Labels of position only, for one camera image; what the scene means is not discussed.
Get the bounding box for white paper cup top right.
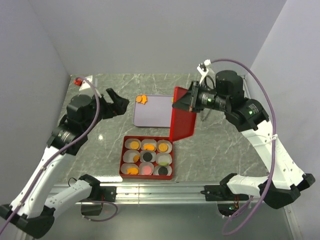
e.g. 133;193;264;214
157;140;173;153

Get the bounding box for white paper cup top middle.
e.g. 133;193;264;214
141;139;157;152

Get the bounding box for red box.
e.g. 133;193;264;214
119;136;174;180

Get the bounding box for white paper cup middle right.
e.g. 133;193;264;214
155;153;173;166

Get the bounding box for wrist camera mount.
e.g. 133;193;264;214
196;59;216;85
73;75;98;92

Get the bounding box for black sandwich cookie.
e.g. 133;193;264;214
158;166;168;176
142;152;153;162

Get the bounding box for lavender tray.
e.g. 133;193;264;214
132;94;174;129

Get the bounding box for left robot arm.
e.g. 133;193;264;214
0;88;129;239

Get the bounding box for orange flower cookie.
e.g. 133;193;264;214
135;95;142;103

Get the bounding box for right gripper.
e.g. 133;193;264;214
171;80;230;113

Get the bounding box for white paper cup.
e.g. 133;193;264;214
153;165;173;176
139;162;154;175
120;163;139;175
140;150;156;163
141;139;157;152
157;140;173;153
122;149;140;163
124;138;141;150
155;153;173;166

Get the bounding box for pink macaron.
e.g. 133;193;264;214
142;165;153;175

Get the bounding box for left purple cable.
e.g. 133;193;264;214
0;76;119;235

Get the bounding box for orange dotted round cookie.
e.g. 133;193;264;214
129;140;140;150

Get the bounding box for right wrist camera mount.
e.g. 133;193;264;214
196;59;216;85

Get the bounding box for white paper cup centre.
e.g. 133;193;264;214
140;150;156;163

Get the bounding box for aluminium rail frame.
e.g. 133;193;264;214
47;74;292;206

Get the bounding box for red box lid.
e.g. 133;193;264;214
168;86;197;142

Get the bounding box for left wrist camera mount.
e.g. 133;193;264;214
73;75;98;92

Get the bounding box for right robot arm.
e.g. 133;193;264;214
172;70;316;209

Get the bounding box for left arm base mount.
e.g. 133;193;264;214
80;186;119;222

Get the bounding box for white paper cup bottom middle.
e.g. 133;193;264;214
139;162;154;175

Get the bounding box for white paper cup bottom right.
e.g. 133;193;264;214
153;165;173;176

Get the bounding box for orange swirl cookie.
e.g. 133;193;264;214
133;154;140;163

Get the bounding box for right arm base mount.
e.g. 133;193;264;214
200;185;249;217

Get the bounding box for orange fish cookie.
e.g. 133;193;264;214
127;167;139;175
143;144;156;151

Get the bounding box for orange fish cookie corner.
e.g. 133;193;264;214
140;95;148;105

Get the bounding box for white paper cup top left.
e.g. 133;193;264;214
124;138;141;150

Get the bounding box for white paper cup middle left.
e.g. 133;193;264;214
122;149;140;163

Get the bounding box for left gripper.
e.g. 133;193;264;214
83;87;130;133

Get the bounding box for white paper cup bottom left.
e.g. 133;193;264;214
120;163;139;175

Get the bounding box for metal tongs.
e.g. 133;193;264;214
200;110;211;122

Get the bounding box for orange round sandwich cookie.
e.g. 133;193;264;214
158;142;169;152

